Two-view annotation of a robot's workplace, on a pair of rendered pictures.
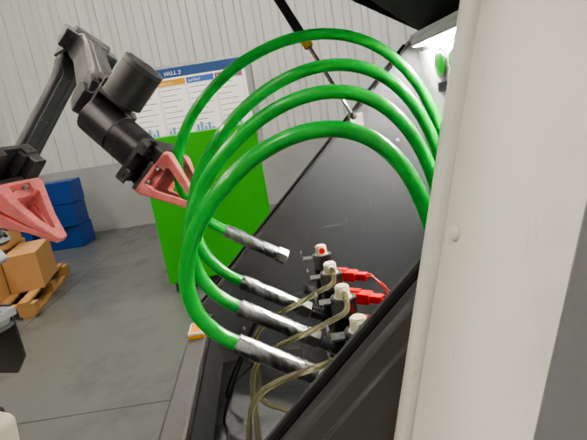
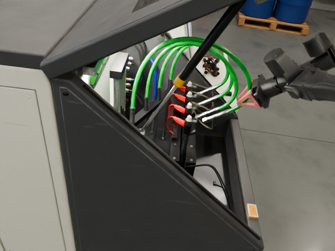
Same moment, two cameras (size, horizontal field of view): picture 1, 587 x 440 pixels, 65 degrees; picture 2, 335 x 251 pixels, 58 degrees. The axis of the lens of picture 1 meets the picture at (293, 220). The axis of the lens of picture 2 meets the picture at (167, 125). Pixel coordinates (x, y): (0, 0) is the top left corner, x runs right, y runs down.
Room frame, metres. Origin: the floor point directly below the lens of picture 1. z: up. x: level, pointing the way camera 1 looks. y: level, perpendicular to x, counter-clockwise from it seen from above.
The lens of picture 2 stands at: (1.49, -0.07, 1.77)
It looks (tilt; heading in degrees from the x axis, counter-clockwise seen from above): 38 degrees down; 182
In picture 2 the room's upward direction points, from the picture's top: 7 degrees clockwise
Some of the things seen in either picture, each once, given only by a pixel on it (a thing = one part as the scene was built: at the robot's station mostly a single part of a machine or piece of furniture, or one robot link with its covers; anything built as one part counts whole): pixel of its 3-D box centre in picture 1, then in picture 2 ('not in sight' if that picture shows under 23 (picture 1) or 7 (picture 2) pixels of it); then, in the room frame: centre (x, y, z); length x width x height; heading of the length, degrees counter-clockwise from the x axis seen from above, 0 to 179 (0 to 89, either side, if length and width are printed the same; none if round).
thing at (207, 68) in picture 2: not in sight; (212, 64); (-0.12, 0.08, 1.01); 0.23 x 0.11 x 0.06; 3
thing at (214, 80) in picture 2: not in sight; (211, 73); (-0.08, 0.08, 0.97); 0.70 x 0.22 x 0.03; 3
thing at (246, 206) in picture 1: (212, 201); not in sight; (4.21, 0.71, 0.65); 0.95 x 0.86 x 1.30; 98
